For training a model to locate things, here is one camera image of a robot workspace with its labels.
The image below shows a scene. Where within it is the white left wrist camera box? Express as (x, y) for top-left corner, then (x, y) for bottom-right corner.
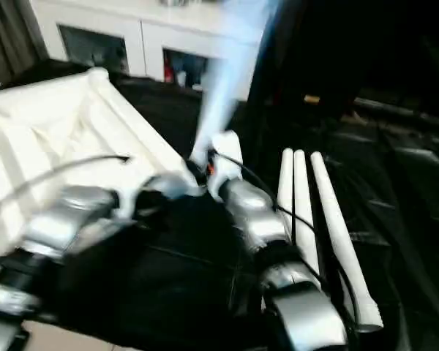
(113, 182), (151, 220)

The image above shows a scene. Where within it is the white plastic table leg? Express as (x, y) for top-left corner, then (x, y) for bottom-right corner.
(293, 148), (323, 279)
(309, 151), (385, 333)
(277, 148), (297, 220)
(188, 0), (279, 173)

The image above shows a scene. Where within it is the black long pole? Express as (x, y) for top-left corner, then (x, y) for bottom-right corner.
(353, 97), (439, 127)

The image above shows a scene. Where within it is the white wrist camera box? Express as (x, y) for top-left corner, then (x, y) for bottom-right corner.
(113, 182), (151, 220)
(206, 130), (244, 200)

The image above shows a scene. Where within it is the grey brown curtain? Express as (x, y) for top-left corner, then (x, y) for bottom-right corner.
(0, 0), (48, 88)

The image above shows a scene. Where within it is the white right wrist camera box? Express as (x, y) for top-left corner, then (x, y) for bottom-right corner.
(206, 130), (244, 200)

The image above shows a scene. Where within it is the white plastic table top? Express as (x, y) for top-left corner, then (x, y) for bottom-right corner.
(0, 67), (206, 264)

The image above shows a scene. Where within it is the black glossy mat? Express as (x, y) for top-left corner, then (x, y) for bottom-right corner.
(0, 60), (439, 351)

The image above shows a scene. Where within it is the black backdrop cloth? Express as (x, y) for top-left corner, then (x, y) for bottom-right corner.
(248, 0), (439, 107)

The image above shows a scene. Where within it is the white cabinet with glass doors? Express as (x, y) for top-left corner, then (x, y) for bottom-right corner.
(32, 0), (264, 103)

